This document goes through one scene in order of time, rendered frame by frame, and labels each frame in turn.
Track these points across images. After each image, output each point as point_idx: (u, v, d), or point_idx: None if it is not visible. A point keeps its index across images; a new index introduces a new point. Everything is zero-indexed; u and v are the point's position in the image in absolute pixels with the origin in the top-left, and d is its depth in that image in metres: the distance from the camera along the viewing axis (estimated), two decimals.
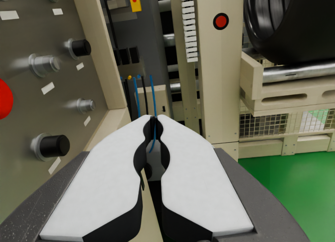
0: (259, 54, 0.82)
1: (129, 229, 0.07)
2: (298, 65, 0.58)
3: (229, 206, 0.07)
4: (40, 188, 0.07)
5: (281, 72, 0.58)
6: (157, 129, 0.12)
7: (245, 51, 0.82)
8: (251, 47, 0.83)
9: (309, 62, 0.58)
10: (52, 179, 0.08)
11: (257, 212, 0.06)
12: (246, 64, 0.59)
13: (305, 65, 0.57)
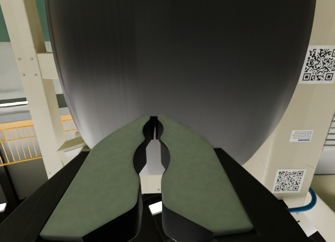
0: None
1: (129, 229, 0.07)
2: None
3: (229, 206, 0.07)
4: (40, 188, 0.07)
5: None
6: (157, 129, 0.12)
7: None
8: None
9: None
10: (52, 179, 0.08)
11: (257, 212, 0.06)
12: None
13: None
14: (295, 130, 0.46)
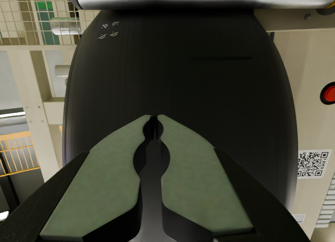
0: None
1: (129, 229, 0.07)
2: None
3: (229, 206, 0.07)
4: (40, 188, 0.07)
5: None
6: (157, 129, 0.12)
7: None
8: None
9: None
10: (52, 179, 0.08)
11: (257, 212, 0.06)
12: None
13: None
14: None
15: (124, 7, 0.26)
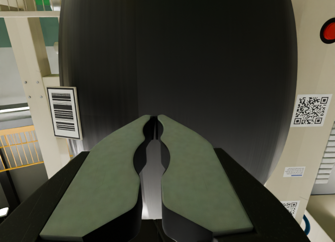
0: None
1: (129, 229, 0.07)
2: None
3: (229, 206, 0.07)
4: (40, 188, 0.07)
5: None
6: (157, 129, 0.12)
7: None
8: None
9: None
10: (52, 179, 0.08)
11: (257, 212, 0.06)
12: None
13: None
14: (288, 167, 0.49)
15: None
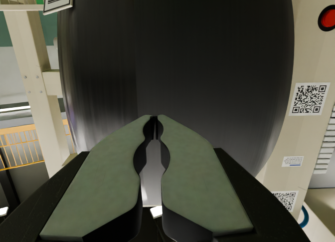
0: None
1: (129, 229, 0.07)
2: None
3: (229, 206, 0.07)
4: (40, 188, 0.07)
5: None
6: (157, 129, 0.12)
7: None
8: None
9: None
10: (52, 179, 0.08)
11: (257, 212, 0.06)
12: None
13: None
14: (287, 156, 0.49)
15: None
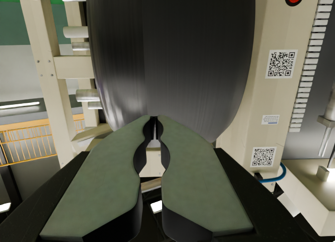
0: None
1: (129, 229, 0.07)
2: None
3: (229, 206, 0.07)
4: (40, 188, 0.07)
5: None
6: (157, 129, 0.12)
7: None
8: None
9: None
10: (52, 179, 0.08)
11: (257, 212, 0.06)
12: None
13: None
14: (265, 115, 0.59)
15: None
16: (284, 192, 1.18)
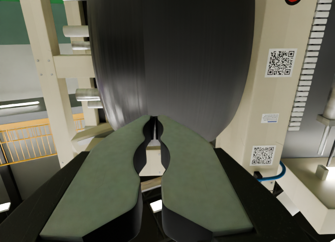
0: None
1: (129, 229, 0.07)
2: None
3: (229, 206, 0.07)
4: (40, 188, 0.07)
5: None
6: (157, 129, 0.12)
7: None
8: None
9: None
10: (52, 179, 0.08)
11: (257, 212, 0.06)
12: None
13: None
14: (265, 114, 0.59)
15: None
16: (283, 191, 1.19)
